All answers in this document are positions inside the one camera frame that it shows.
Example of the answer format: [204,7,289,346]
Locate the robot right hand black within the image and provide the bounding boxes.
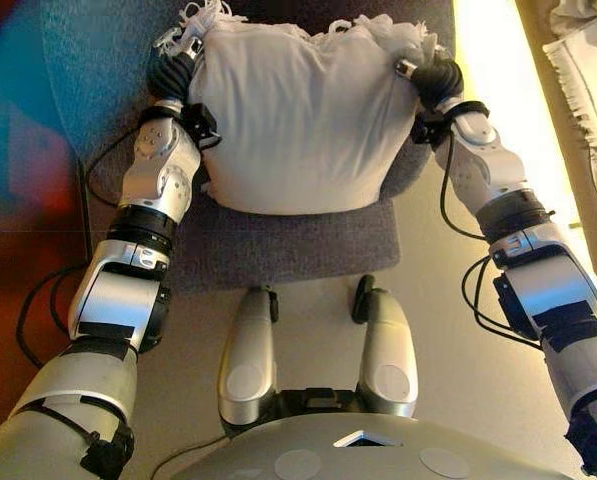
[395,57,465,112]

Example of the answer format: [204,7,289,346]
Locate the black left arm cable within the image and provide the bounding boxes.
[16,134,139,369]

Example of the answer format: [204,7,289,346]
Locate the robot torso silver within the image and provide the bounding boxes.
[170,387,579,480]

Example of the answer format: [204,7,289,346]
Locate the robot left leg silver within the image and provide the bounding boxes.
[216,284,280,426]

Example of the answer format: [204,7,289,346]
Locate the robot right leg silver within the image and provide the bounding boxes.
[350,274,420,419]

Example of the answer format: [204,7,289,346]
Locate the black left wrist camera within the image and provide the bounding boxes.
[180,102,224,151]

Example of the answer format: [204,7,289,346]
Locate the robot left hand black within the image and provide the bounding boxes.
[146,37,207,104]

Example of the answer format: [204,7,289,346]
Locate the white fringed cushion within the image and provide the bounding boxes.
[152,0,447,217]

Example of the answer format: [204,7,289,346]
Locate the white fringed cloth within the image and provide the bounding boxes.
[542,0,597,321]

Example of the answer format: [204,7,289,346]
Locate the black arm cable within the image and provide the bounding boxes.
[16,134,139,369]
[440,134,544,351]

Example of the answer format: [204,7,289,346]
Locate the thin black floor cable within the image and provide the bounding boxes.
[152,434,229,476]

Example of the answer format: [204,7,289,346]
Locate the grey fabric chair seat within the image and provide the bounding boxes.
[40,0,457,291]

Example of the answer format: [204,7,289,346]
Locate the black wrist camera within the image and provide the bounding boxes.
[410,112,447,146]
[180,102,224,151]

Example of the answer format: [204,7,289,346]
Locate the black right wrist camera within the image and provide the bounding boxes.
[410,112,447,146]

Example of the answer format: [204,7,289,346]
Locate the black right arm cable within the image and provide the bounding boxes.
[440,134,544,351]

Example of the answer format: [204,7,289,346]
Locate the robot leg silver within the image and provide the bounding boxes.
[350,274,420,419]
[216,284,280,426]

